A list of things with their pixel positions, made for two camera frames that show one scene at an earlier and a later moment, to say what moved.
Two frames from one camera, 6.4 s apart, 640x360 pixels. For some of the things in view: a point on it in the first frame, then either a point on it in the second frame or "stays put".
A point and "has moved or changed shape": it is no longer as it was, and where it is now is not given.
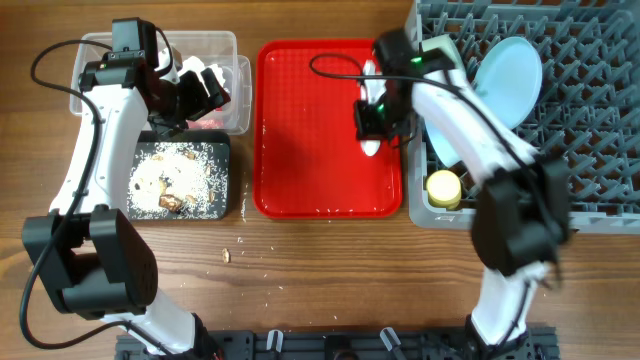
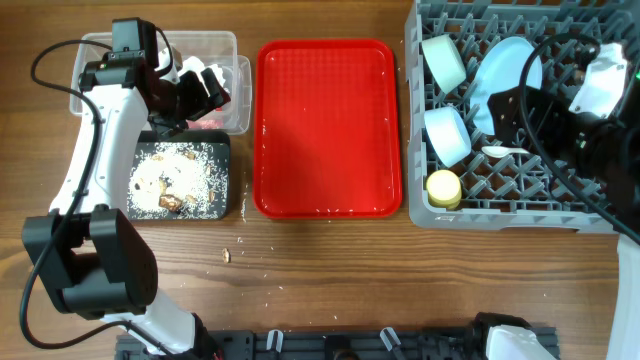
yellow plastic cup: [444, 189] stays put
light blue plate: [508, 77] stays put
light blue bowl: [443, 144] stays put
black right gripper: [362, 118] → [511, 131]
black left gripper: [200, 102] stays put
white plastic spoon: [370, 146] has moved or changed shape
